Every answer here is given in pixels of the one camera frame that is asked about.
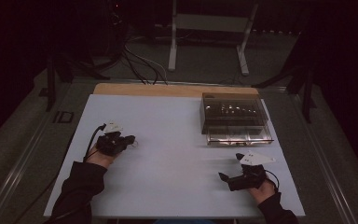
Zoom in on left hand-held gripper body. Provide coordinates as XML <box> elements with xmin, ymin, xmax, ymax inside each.
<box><xmin>95</xmin><ymin>121</ymin><xmax>130</xmax><ymax>157</ymax></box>

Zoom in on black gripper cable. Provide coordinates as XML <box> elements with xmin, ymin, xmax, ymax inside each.
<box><xmin>265</xmin><ymin>169</ymin><xmax>281</xmax><ymax>191</ymax></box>
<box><xmin>83</xmin><ymin>123</ymin><xmax>107</xmax><ymax>163</ymax></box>

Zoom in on white metal stand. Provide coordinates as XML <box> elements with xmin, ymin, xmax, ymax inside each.
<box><xmin>167</xmin><ymin>0</ymin><xmax>259</xmax><ymax>77</ymax></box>

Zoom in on black rectangular floor bracket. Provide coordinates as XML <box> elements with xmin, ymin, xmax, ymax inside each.
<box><xmin>52</xmin><ymin>110</ymin><xmax>76</xmax><ymax>124</ymax></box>

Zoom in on dark equipment stand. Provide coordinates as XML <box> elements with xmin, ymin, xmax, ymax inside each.
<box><xmin>104</xmin><ymin>0</ymin><xmax>129</xmax><ymax>63</ymax></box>

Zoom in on black floor cable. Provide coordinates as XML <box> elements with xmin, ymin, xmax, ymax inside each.
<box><xmin>121</xmin><ymin>46</ymin><xmax>169</xmax><ymax>86</ymax></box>

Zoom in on black stand legs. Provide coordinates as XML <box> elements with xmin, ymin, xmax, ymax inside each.
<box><xmin>251</xmin><ymin>29</ymin><xmax>319</xmax><ymax>124</ymax></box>
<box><xmin>44</xmin><ymin>51</ymin><xmax>112</xmax><ymax>113</ymax></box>

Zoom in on white table cover sheet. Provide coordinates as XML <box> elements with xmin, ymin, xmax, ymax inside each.
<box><xmin>43</xmin><ymin>93</ymin><xmax>306</xmax><ymax>218</ymax></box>

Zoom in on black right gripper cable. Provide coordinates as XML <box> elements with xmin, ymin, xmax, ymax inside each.
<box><xmin>265</xmin><ymin>169</ymin><xmax>281</xmax><ymax>191</ymax></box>

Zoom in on white floor cable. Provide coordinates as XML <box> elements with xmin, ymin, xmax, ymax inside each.
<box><xmin>124</xmin><ymin>35</ymin><xmax>169</xmax><ymax>83</ymax></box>

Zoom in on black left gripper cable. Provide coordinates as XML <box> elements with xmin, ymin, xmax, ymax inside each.
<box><xmin>83</xmin><ymin>123</ymin><xmax>107</xmax><ymax>163</ymax></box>

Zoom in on row of small shiny trinkets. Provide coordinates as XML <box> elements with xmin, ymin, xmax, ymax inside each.
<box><xmin>205</xmin><ymin>104</ymin><xmax>259</xmax><ymax>116</ymax></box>

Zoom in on metal floor rail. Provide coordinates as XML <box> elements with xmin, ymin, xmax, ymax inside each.
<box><xmin>0</xmin><ymin>78</ymin><xmax>76</xmax><ymax>224</ymax></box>
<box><xmin>287</xmin><ymin>89</ymin><xmax>358</xmax><ymax>224</ymax></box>

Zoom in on person's left hand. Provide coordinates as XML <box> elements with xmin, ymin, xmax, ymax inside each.
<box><xmin>85</xmin><ymin>147</ymin><xmax>119</xmax><ymax>169</ymax></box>

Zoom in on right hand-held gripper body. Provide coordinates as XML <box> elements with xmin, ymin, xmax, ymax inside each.
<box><xmin>227</xmin><ymin>150</ymin><xmax>276</xmax><ymax>192</ymax></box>

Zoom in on transparent dark drawer cabinet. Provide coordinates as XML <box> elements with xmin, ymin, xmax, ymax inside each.
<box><xmin>199</xmin><ymin>91</ymin><xmax>270</xmax><ymax>135</ymax></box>

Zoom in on person's right hand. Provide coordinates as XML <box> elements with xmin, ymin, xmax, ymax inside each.
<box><xmin>247</xmin><ymin>181</ymin><xmax>278</xmax><ymax>205</ymax></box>

